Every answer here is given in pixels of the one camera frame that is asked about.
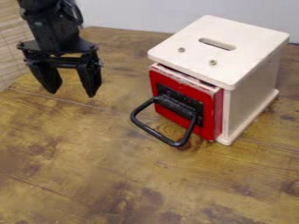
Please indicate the white wooden drawer box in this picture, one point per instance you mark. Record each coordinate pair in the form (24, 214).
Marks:
(235, 56)

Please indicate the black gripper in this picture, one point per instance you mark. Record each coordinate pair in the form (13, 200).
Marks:
(57, 46)

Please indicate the black metal drawer handle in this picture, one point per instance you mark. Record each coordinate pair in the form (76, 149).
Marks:
(184, 112)

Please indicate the red drawer front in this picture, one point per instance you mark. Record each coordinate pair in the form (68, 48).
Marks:
(196, 94)

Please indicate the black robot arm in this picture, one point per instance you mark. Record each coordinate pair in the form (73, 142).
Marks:
(57, 47)

